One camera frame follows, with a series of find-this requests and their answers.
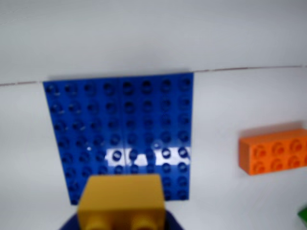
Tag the green block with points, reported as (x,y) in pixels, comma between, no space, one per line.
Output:
(303,215)

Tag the orange 2x4 block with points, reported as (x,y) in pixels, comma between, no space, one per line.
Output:
(275,153)

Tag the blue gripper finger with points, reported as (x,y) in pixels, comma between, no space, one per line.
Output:
(172,222)
(72,222)

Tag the yellow 2x2 block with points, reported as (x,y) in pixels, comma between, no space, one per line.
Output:
(122,198)

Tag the blue 8x8 studded baseplate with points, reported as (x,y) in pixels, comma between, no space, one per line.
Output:
(120,119)

